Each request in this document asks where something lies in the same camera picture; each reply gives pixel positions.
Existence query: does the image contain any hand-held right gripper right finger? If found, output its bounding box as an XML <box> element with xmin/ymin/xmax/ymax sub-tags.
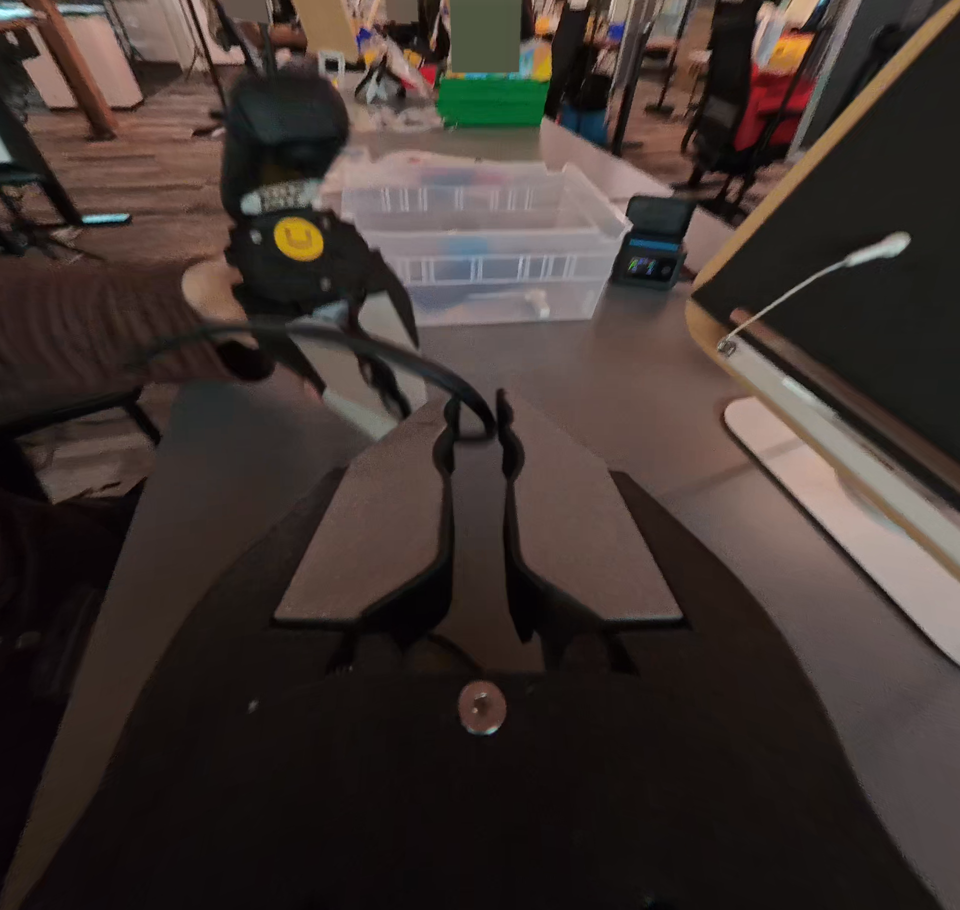
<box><xmin>495</xmin><ymin>389</ymin><xmax>685</xmax><ymax>644</ymax></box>

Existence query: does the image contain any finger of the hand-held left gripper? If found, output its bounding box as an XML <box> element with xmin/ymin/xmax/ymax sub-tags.
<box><xmin>366</xmin><ymin>244</ymin><xmax>421</xmax><ymax>349</ymax></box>
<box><xmin>351</xmin><ymin>316</ymin><xmax>412</xmax><ymax>419</ymax></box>

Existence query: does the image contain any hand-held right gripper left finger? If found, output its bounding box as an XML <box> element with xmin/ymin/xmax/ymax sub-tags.
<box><xmin>273</xmin><ymin>397</ymin><xmax>460</xmax><ymax>650</ymax></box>

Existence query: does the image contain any black cable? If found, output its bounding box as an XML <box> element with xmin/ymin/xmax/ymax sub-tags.
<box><xmin>123</xmin><ymin>319</ymin><xmax>498</xmax><ymax>442</ymax></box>

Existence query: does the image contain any person's left forearm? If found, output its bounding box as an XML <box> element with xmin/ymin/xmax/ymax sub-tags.
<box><xmin>0</xmin><ymin>250</ymin><xmax>234</xmax><ymax>409</ymax></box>

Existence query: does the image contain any person's left hand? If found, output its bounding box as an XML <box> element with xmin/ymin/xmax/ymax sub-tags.
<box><xmin>182</xmin><ymin>259</ymin><xmax>252</xmax><ymax>328</ymax></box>

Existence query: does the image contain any clear plastic bin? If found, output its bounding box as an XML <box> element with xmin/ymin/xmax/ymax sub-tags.
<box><xmin>375</xmin><ymin>231</ymin><xmax>627</xmax><ymax>328</ymax></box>
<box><xmin>339</xmin><ymin>152</ymin><xmax>633</xmax><ymax>262</ymax></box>

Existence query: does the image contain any clear plastic bag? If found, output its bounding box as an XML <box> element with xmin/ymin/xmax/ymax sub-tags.
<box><xmin>330</xmin><ymin>96</ymin><xmax>444</xmax><ymax>139</ymax></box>

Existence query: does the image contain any green plastic bin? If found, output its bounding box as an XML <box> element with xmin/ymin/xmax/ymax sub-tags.
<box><xmin>435</xmin><ymin>73</ymin><xmax>551</xmax><ymax>130</ymax></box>

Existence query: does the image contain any black device with screen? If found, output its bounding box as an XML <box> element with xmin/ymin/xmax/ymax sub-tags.
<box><xmin>609</xmin><ymin>193</ymin><xmax>699</xmax><ymax>292</ymax></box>

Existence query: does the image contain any white cabinet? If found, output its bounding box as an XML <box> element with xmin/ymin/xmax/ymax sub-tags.
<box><xmin>30</xmin><ymin>10</ymin><xmax>145</xmax><ymax>112</ymax></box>

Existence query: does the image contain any white stand base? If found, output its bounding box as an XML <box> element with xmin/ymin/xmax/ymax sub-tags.
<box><xmin>723</xmin><ymin>396</ymin><xmax>960</xmax><ymax>667</ymax></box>

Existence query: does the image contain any black office chair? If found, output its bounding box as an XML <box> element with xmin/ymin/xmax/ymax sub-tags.
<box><xmin>678</xmin><ymin>0</ymin><xmax>796</xmax><ymax>206</ymax></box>

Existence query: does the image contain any black board with wooden edge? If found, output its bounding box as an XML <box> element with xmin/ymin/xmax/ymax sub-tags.
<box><xmin>686</xmin><ymin>0</ymin><xmax>960</xmax><ymax>581</ymax></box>

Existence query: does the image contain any red cloth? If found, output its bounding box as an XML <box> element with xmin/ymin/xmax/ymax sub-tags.
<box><xmin>738</xmin><ymin>62</ymin><xmax>819</xmax><ymax>154</ymax></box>

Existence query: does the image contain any wooden post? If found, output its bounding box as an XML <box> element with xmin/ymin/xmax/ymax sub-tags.
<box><xmin>15</xmin><ymin>0</ymin><xmax>119</xmax><ymax>140</ymax></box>

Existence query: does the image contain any white-tipped wire clip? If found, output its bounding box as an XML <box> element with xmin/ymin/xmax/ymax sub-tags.
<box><xmin>716</xmin><ymin>231</ymin><xmax>912</xmax><ymax>360</ymax></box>

